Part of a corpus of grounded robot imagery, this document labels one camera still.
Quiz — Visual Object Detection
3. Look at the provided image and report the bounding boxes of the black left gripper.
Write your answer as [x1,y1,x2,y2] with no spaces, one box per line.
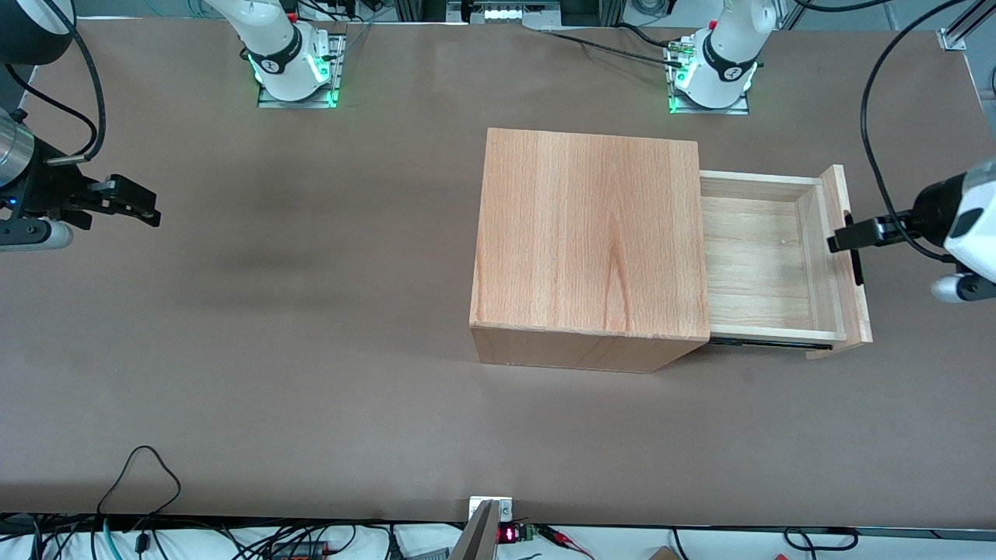
[827,175,970,254]

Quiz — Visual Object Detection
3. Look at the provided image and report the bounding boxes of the black looped table cable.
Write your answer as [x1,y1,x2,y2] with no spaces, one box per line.
[97,446,181,518]

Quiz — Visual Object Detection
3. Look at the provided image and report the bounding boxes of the red black clip leads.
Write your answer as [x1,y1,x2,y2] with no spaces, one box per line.
[537,525,594,559]

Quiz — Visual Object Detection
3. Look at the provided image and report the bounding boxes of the aluminium frame profile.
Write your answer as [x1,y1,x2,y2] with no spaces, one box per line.
[939,0,996,51]

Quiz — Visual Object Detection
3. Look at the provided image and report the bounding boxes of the long black base cable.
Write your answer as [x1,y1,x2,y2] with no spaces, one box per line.
[542,30,676,67]

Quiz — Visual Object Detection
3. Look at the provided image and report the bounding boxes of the grey electronics box with lights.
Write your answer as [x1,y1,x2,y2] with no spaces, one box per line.
[447,0,561,28]

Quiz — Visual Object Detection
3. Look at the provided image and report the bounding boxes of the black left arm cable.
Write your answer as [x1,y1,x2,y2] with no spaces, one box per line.
[794,0,973,261]

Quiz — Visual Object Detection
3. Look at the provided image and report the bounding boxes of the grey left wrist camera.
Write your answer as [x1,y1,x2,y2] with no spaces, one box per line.
[931,274,996,304]

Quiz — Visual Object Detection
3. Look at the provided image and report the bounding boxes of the black flat looped cable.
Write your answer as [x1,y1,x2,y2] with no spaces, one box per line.
[784,527,859,551]

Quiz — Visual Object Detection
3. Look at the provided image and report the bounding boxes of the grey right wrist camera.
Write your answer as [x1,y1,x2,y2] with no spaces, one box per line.
[0,218,75,251]

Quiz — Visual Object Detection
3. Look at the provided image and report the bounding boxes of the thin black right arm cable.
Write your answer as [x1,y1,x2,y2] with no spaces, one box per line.
[5,62,98,156]

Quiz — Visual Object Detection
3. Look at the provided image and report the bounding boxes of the short black base cable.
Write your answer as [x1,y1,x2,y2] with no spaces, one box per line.
[615,22,682,49]

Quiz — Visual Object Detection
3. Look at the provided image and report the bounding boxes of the light wooden drawer cabinet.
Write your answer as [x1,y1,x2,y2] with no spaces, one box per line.
[469,128,710,374]

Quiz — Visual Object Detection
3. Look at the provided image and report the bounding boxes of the wooden drawer with black handle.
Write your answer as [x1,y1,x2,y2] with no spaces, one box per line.
[699,164,873,360]

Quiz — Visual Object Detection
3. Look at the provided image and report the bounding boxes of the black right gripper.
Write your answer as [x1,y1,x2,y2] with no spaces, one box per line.
[16,144,162,230]

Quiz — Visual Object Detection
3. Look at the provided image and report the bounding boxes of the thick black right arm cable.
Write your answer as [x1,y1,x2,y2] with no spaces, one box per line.
[47,0,107,166]

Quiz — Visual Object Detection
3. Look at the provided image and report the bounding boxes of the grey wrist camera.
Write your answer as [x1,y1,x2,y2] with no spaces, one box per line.
[0,218,75,251]
[931,274,996,304]

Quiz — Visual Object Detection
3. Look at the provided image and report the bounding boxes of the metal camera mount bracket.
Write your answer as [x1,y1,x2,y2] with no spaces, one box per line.
[450,496,514,560]

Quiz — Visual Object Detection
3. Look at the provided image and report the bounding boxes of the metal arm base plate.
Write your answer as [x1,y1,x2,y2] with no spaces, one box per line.
[665,43,752,116]
[257,31,347,108]

